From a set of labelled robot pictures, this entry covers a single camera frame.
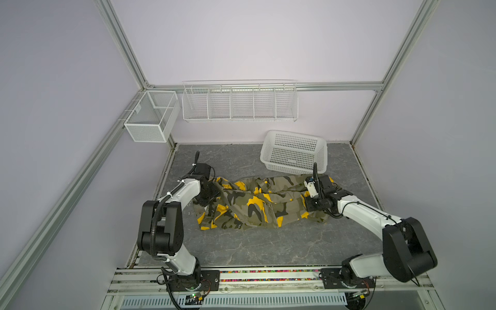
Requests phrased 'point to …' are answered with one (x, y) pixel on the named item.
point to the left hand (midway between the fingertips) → (216, 198)
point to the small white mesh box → (154, 117)
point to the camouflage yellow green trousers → (259, 202)
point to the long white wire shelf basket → (240, 101)
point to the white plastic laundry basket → (294, 153)
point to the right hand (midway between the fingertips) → (309, 203)
